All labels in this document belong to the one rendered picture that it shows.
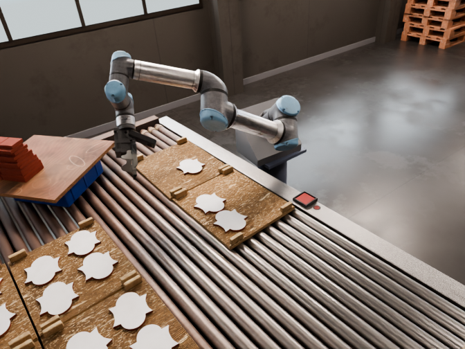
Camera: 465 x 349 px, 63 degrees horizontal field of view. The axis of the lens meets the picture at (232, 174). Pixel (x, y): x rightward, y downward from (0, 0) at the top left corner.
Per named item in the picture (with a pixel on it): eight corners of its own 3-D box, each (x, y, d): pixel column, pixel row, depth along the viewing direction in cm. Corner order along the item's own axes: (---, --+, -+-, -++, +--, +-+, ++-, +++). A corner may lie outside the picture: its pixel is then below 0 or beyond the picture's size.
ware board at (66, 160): (35, 137, 210) (34, 134, 209) (115, 144, 198) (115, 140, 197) (-40, 191, 171) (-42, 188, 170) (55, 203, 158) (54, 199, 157)
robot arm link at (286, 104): (289, 106, 200) (301, 93, 187) (290, 130, 196) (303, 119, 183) (268, 102, 196) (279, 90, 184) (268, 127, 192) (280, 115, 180)
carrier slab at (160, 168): (187, 142, 216) (187, 139, 215) (232, 171, 188) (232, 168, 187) (131, 165, 199) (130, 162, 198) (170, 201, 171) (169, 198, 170)
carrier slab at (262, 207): (233, 170, 188) (232, 168, 187) (295, 209, 161) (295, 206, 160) (172, 201, 171) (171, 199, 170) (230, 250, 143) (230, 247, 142)
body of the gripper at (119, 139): (115, 160, 155) (113, 133, 158) (138, 158, 157) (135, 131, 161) (115, 152, 148) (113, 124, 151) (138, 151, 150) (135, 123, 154)
